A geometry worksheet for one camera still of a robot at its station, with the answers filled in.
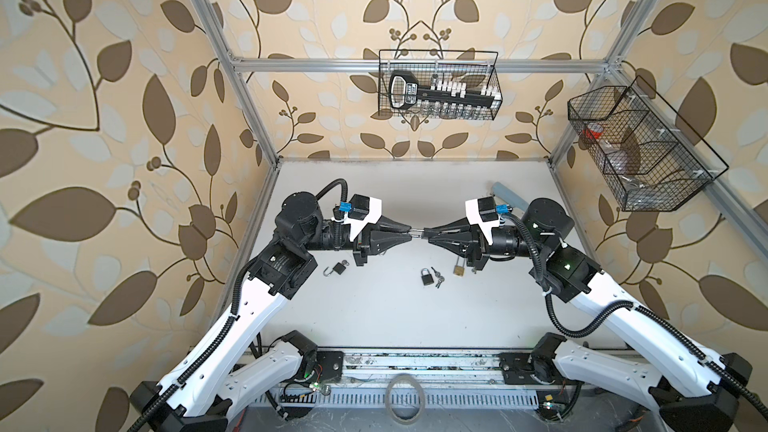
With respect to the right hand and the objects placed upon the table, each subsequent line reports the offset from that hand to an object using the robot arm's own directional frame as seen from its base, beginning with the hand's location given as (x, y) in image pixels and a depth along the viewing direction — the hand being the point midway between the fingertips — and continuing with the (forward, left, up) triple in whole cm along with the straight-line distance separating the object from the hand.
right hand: (432, 236), depth 55 cm
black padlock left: (+12, +25, -39) cm, 47 cm away
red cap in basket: (+39, -53, -8) cm, 66 cm away
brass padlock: (+10, -13, -38) cm, 42 cm away
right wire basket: (+22, -57, -3) cm, 61 cm away
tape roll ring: (-18, +8, -38) cm, 43 cm away
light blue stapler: (+36, -35, -36) cm, 62 cm away
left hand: (-1, +4, +2) cm, 5 cm away
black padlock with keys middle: (+8, -3, -38) cm, 39 cm away
